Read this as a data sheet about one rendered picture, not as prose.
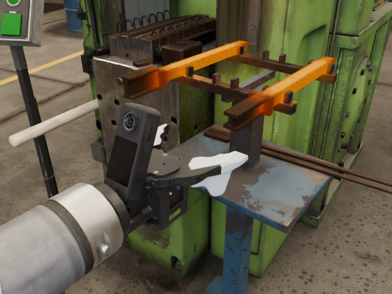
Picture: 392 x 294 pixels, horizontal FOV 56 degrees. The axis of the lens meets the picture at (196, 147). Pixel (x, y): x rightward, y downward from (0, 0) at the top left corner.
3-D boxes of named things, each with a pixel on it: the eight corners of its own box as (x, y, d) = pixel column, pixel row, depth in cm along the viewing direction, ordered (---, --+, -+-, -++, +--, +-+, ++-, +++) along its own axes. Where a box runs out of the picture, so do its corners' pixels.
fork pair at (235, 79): (233, 89, 76) (234, 80, 75) (211, 83, 79) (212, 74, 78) (285, 62, 91) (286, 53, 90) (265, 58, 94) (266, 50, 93)
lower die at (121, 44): (153, 63, 123) (151, 38, 119) (109, 54, 133) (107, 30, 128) (218, 37, 153) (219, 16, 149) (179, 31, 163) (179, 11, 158)
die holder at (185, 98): (180, 195, 134) (177, 77, 112) (105, 163, 153) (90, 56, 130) (251, 135, 174) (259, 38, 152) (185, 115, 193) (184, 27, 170)
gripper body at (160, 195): (153, 188, 56) (88, 231, 48) (150, 139, 52) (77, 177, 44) (192, 209, 52) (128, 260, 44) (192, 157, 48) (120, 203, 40)
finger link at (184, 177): (213, 163, 51) (151, 172, 50) (213, 152, 51) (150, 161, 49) (224, 182, 48) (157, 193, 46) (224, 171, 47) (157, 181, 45)
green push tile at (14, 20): (19, 35, 131) (20, 13, 131) (-1, 34, 132) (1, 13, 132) (22, 36, 133) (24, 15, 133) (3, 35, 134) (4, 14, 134)
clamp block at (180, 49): (182, 70, 117) (182, 50, 114) (161, 66, 121) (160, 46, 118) (203, 61, 126) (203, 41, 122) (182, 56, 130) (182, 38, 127)
